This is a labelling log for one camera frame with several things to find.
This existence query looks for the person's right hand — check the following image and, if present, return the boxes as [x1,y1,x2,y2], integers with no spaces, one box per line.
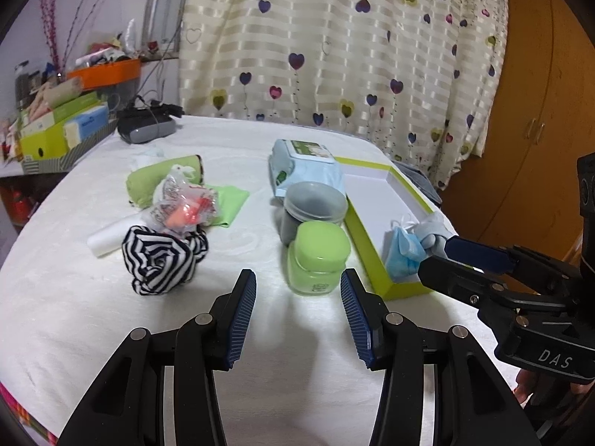
[513,369,594,404]

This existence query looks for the striped cardboard tray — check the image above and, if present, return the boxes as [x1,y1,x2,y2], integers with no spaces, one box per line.
[21,119,116,175]

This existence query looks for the flat light green cloth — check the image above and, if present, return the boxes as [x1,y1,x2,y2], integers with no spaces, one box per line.
[199,185,250,227]

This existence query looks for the dark grey clothing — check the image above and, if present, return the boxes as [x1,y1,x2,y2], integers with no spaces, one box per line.
[393,161,442,207]

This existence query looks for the blue face mask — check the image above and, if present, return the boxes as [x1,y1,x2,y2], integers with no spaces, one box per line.
[384,227,427,283]

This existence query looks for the large black white striped sock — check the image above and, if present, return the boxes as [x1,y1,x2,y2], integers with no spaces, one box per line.
[121,226,209,296]

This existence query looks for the green white shallow box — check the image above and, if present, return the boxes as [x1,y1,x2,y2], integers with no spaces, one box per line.
[337,157,455,301]

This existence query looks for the heart pattern curtain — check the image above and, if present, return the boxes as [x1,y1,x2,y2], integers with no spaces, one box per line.
[180,0,508,189]

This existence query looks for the green rolled towel with rabbit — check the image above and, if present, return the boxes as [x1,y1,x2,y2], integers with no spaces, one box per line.
[125,154,204,209]

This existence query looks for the white cloth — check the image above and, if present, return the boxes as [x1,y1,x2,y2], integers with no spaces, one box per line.
[87,213,146,258]

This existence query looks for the green lidded jar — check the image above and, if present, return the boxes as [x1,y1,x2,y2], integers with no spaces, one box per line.
[287,220,351,295]

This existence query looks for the clear bag with orange item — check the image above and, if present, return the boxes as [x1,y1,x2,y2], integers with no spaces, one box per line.
[143,167,219,237]

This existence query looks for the blue tissue pack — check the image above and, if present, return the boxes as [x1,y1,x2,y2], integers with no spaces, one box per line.
[64,104,109,149]

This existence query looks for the green storage box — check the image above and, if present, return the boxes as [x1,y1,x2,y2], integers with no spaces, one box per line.
[19,92,108,161]

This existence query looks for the white crumpled tissue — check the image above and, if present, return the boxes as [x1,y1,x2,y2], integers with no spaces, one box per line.
[130,147,165,171]

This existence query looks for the blue wet wipes pack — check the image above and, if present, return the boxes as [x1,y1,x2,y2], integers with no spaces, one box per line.
[268,139,345,199]

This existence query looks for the wooden wardrobe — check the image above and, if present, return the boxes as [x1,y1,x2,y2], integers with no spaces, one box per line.
[442,0,594,259]

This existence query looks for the orange tray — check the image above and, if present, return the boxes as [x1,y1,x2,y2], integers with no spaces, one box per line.
[68,58,141,91]

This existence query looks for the beige rolled towel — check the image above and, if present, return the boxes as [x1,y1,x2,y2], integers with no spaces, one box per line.
[28,78,83,113]

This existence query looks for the grey plastic round container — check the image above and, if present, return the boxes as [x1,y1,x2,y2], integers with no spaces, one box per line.
[279,181,348,246]

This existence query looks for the grey black VR headset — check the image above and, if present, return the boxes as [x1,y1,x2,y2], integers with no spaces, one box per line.
[116,104,184,144]

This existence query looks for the pink branch decoration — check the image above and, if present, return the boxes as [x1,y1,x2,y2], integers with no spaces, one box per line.
[37,0,105,74]

